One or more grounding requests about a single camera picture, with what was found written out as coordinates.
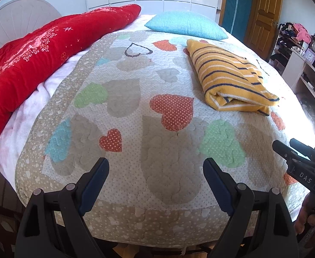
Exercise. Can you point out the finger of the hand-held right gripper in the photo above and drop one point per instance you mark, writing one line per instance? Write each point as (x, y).
(282, 150)
(304, 147)

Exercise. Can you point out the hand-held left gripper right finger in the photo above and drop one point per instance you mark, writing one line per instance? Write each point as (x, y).
(217, 186)

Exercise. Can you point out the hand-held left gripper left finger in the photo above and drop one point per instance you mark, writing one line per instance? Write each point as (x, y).
(95, 186)

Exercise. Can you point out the yellow striped shirt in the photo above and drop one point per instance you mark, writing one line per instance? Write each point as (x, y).
(230, 78)

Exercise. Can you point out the pink clothes pile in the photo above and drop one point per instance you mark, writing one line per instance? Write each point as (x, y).
(301, 32)

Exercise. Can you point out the person's right hand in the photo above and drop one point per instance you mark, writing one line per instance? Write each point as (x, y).
(309, 220)

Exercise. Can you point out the white shelf unit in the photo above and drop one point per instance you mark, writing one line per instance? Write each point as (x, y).
(305, 86)

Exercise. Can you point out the heart patterned bed quilt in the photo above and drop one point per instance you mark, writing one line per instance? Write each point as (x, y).
(152, 129)

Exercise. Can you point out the white desk clock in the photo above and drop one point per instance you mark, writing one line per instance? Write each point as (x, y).
(310, 55)

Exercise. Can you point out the pink fleece blanket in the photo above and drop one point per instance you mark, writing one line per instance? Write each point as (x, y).
(36, 104)

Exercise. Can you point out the cluttered dark rack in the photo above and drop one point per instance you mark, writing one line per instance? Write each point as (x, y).
(284, 45)

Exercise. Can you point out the wooden door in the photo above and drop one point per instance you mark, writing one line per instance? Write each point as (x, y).
(263, 13)

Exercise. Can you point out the red embroidered quilt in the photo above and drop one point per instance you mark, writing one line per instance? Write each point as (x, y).
(28, 59)

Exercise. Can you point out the blue pillow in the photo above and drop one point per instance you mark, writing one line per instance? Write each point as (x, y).
(184, 24)

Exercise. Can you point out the white fan-shaped headboard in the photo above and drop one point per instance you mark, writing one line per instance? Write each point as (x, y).
(15, 18)

